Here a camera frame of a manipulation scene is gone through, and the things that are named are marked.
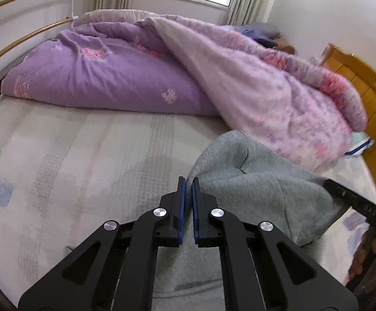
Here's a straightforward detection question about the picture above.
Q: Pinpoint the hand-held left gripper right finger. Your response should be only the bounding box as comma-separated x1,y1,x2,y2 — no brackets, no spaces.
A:
192,176,359,311

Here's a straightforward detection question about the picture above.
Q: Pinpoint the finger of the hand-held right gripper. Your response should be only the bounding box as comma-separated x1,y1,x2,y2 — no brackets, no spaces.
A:
323,178,376,234

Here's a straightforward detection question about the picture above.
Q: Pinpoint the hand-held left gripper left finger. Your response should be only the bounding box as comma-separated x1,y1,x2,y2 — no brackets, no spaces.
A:
18,175,186,311

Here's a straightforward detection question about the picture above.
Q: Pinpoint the grey hoodie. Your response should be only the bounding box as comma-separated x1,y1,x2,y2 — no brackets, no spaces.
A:
152,130,347,311

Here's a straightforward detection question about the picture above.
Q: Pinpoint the person's right hand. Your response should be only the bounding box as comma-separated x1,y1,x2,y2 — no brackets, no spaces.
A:
349,229,376,281

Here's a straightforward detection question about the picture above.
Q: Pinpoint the blue white pillow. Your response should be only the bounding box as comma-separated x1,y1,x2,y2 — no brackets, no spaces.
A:
345,132,374,156

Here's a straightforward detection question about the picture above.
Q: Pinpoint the wooden headboard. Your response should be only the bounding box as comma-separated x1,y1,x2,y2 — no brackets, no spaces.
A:
321,43,376,182

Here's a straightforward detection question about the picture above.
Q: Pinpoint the purple floral quilt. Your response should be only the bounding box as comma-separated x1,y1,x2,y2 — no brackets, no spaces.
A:
1,9,368,172

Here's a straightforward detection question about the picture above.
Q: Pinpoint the blue-grey pillow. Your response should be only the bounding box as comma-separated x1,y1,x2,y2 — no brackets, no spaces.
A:
233,23,281,44

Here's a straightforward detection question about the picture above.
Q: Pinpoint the golden bed rail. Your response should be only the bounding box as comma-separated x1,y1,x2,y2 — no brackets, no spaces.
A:
0,16,78,73

